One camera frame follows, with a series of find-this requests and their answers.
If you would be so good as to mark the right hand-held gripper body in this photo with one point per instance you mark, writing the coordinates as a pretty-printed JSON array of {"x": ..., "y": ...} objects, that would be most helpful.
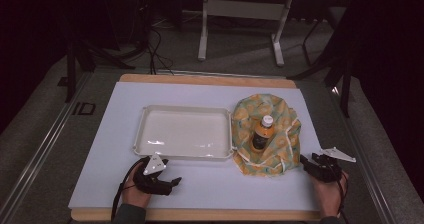
[{"x": 328, "y": 170}]

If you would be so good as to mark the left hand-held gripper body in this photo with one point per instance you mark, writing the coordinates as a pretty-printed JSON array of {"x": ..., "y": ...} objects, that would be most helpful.
[{"x": 154, "y": 181}]

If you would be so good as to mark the yellow green patterned cloth bag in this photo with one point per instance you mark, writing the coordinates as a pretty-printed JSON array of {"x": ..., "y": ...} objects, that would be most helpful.
[{"x": 283, "y": 140}]

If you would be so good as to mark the white plastic tray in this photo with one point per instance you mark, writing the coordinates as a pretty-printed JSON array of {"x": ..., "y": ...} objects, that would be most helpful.
[{"x": 183, "y": 132}]

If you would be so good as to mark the orange drink bottle white cap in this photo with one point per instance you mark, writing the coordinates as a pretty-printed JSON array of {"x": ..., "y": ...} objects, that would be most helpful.
[{"x": 262, "y": 135}]

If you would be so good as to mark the person's left hand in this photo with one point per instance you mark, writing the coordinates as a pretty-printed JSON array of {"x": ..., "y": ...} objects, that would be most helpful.
[{"x": 136, "y": 194}]

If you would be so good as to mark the white table mat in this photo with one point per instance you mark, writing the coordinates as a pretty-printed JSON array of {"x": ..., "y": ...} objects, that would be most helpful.
[{"x": 106, "y": 164}]

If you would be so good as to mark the black chair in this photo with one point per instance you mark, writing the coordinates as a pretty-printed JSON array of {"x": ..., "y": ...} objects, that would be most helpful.
[{"x": 336, "y": 64}]

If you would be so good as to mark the black tripod stand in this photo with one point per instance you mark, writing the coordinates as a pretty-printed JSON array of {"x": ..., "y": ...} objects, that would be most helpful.
[{"x": 70, "y": 74}]

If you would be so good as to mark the metal floor rail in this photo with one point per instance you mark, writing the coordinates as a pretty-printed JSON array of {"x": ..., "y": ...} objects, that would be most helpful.
[
  {"x": 36, "y": 157},
  {"x": 366, "y": 157}
]

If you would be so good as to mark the white metal desk frame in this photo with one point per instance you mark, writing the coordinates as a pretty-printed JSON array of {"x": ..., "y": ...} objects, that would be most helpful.
[{"x": 243, "y": 9}]

